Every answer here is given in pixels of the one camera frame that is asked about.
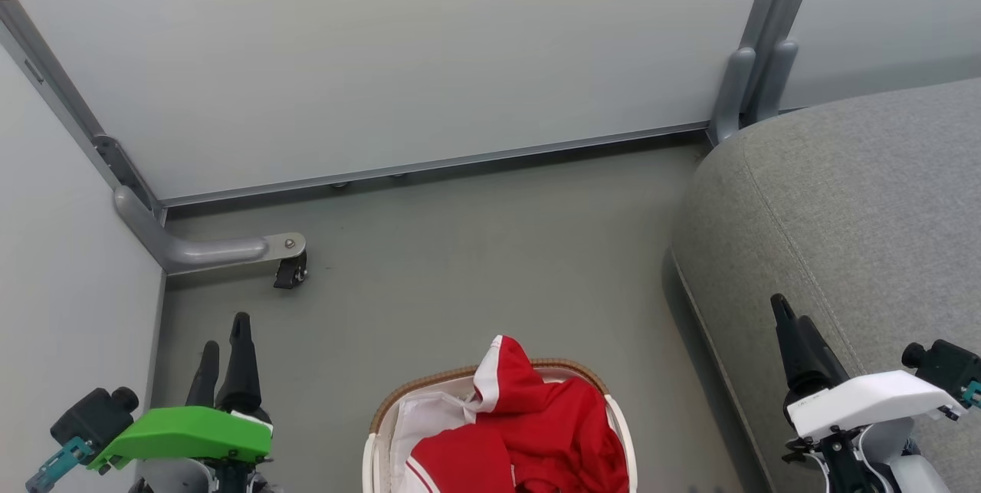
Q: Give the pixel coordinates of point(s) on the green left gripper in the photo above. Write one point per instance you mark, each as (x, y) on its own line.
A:
(188, 435)

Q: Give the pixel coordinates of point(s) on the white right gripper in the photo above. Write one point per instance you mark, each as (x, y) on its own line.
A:
(874, 399)

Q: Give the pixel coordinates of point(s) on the red and white garment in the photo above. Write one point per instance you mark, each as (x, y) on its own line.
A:
(536, 432)

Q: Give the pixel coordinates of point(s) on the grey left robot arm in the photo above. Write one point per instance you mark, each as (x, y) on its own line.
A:
(172, 478)

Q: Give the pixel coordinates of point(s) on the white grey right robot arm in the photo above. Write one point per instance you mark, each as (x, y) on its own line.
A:
(920, 474)

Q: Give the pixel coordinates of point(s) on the grey fabric sofa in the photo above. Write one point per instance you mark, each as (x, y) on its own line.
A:
(851, 217)

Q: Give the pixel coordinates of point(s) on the black caster wheel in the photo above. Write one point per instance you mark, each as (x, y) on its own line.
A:
(291, 272)

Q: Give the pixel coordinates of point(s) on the grey partition foot bar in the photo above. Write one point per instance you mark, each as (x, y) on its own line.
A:
(199, 251)

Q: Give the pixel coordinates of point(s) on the white basket with brown rim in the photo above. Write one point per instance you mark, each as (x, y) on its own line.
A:
(377, 439)

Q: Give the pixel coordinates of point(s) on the white basket liner cloth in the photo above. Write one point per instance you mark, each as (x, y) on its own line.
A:
(429, 420)

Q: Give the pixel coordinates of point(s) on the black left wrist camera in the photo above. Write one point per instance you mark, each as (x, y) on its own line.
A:
(92, 416)

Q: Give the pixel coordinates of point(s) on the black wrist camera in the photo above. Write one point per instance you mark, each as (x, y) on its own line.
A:
(92, 416)
(946, 366)

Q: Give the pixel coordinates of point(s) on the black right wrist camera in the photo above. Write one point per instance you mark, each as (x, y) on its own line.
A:
(946, 366)

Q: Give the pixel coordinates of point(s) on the grey partition bottom rail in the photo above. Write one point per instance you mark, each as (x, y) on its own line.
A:
(429, 163)

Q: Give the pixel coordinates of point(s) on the grey partition post with feet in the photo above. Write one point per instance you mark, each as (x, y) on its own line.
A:
(759, 56)

